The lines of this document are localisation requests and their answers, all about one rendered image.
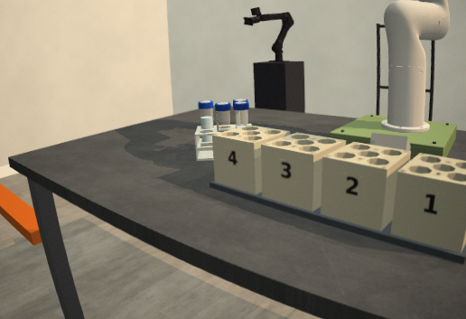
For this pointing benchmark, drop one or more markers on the cream tube rack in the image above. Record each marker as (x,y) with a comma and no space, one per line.
(204,150)

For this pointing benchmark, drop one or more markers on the cream bucket adapter with holes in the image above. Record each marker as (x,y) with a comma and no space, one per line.
(292,169)
(237,156)
(360,189)
(431,208)

